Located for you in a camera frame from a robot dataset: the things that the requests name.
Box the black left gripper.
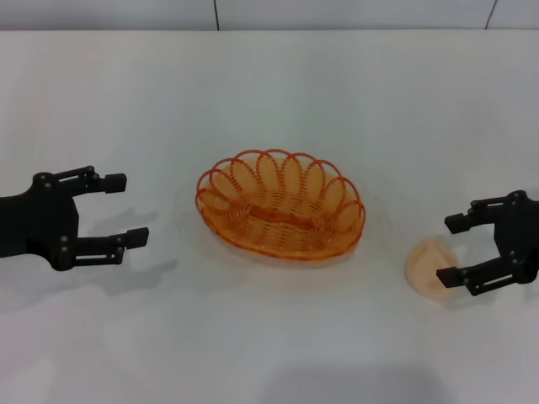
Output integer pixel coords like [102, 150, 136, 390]
[0, 165, 151, 272]

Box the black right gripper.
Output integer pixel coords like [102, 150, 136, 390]
[435, 189, 539, 297]

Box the pale beige bun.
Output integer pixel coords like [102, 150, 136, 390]
[404, 236, 465, 301]

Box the orange plastic woven basket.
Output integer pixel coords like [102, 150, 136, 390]
[195, 147, 367, 262]

